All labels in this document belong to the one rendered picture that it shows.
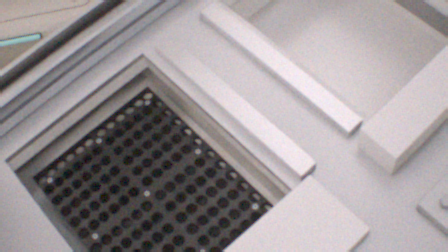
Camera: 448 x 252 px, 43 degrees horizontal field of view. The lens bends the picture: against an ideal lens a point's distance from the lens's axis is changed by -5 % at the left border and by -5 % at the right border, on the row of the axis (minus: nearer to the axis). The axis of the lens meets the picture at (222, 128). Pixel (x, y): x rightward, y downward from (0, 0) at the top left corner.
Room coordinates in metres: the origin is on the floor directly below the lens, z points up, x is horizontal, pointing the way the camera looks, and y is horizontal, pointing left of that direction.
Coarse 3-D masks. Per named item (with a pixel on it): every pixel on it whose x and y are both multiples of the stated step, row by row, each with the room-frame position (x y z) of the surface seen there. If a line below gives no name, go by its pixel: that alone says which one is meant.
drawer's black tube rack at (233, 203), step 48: (96, 144) 0.37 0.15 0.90; (144, 144) 0.36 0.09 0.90; (192, 144) 0.36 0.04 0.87; (48, 192) 0.33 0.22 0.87; (96, 192) 0.30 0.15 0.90; (144, 192) 0.29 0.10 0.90; (192, 192) 0.30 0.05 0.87; (240, 192) 0.27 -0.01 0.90; (96, 240) 0.25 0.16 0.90; (144, 240) 0.24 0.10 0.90; (192, 240) 0.23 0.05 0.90
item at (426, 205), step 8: (440, 184) 0.21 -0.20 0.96; (432, 192) 0.20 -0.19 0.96; (440, 192) 0.20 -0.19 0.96; (424, 200) 0.19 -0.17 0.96; (432, 200) 0.19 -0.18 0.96; (440, 200) 0.19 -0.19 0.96; (424, 208) 0.19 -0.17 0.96; (432, 208) 0.18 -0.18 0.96; (440, 208) 0.18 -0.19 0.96; (432, 216) 0.18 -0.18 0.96; (440, 216) 0.17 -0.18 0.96; (440, 224) 0.17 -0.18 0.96
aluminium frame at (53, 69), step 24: (120, 0) 0.49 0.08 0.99; (144, 0) 0.49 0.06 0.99; (168, 0) 0.50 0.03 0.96; (96, 24) 0.47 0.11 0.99; (120, 24) 0.47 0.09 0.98; (144, 24) 0.48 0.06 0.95; (48, 48) 0.44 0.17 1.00; (72, 48) 0.44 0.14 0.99; (96, 48) 0.45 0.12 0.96; (24, 72) 0.42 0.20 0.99; (48, 72) 0.42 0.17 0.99; (72, 72) 0.43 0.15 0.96; (0, 96) 0.40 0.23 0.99; (24, 96) 0.40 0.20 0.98; (48, 96) 0.41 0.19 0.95; (0, 120) 0.38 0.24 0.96
